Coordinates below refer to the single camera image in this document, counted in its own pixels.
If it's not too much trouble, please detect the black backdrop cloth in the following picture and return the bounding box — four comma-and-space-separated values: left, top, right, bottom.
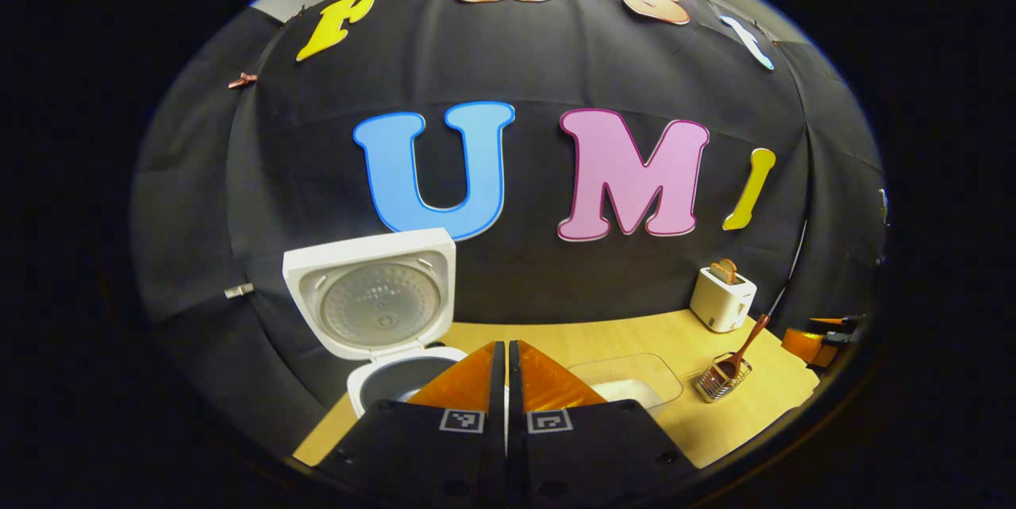
131, 0, 888, 458

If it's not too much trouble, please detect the white toaster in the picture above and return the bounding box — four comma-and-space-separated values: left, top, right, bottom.
690, 265, 757, 334

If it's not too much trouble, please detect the white rice cooker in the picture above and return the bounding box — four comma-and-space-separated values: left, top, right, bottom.
283, 228, 477, 418

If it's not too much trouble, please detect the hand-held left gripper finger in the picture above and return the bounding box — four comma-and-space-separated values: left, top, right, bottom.
508, 340, 699, 506
317, 341, 509, 506

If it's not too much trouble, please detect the wooden spoon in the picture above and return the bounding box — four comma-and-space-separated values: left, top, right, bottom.
713, 314, 771, 383

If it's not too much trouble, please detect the clear plastic container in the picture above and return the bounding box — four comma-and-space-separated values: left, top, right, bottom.
568, 353, 683, 415

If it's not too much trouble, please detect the black toaster cable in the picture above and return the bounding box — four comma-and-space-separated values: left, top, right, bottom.
766, 219, 809, 319

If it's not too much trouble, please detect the metal wire chopstick holder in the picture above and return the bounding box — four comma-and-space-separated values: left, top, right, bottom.
696, 352, 752, 403

